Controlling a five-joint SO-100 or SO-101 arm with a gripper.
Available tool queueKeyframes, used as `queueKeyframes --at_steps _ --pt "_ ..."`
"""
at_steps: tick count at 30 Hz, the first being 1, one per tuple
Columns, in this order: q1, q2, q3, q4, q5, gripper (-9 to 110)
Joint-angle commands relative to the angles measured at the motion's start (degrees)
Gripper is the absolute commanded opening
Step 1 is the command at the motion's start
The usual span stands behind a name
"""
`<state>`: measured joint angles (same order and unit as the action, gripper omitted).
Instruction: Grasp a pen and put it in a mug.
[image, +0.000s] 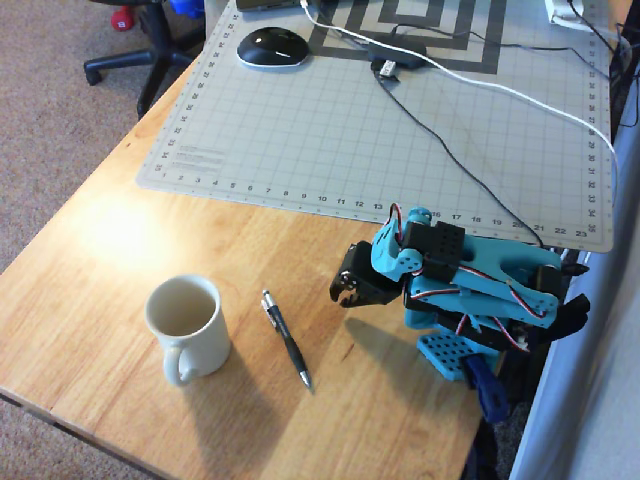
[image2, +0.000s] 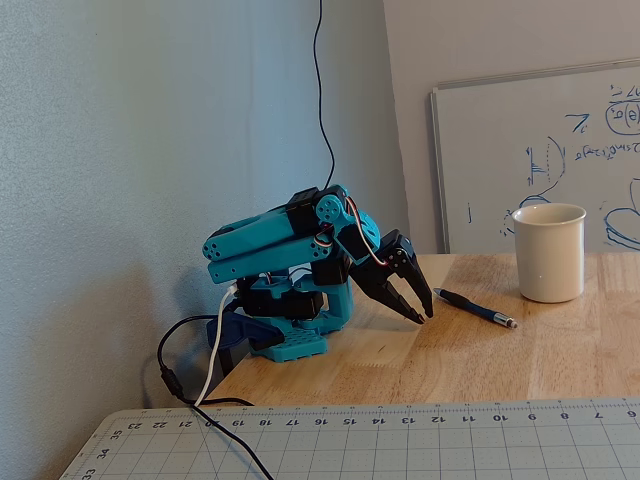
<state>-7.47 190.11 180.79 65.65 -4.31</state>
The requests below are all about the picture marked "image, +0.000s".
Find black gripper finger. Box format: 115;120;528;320
328;271;354;304
340;286;367;310

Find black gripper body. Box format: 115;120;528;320
337;240;407;307

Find black and blue pen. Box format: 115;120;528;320
260;289;315;392

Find white ceramic mug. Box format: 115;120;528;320
144;273;233;388

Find grey gridded cutting mat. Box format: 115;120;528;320
135;0;617;254

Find dark blue clamp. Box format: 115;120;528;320
461;355;512;425

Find black usb hub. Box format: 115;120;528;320
368;40;429;71

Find black computer mouse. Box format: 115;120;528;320
235;26;312;69

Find grey square-patterned mat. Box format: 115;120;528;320
308;0;507;77

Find dark laptop edge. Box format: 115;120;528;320
235;0;307;13

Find black office chair base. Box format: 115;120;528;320
83;0;207;121

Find blue plastic object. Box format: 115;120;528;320
166;0;202;21

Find white box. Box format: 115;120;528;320
544;0;594;27

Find red dumbbell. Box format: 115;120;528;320
109;5;137;33

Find red white servo wire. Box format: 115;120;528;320
388;202;407;247

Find black clamp handle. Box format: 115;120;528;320
548;293;592;347

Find white cable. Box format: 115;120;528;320
299;0;620;207

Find thin black cable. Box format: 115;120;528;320
389;22;612;81

